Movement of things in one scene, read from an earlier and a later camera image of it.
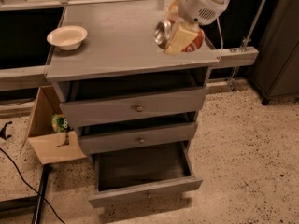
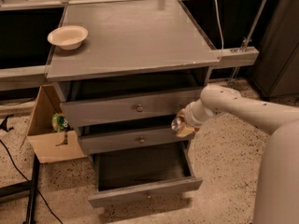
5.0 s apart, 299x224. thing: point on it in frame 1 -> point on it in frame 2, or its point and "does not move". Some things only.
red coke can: x=162 y=34 -> x=177 y=124
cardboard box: x=50 y=147 does not move
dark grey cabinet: x=276 y=70 does not move
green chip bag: x=59 y=123 does not move
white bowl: x=67 y=37 does not move
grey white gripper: x=195 y=4 -> x=189 y=117
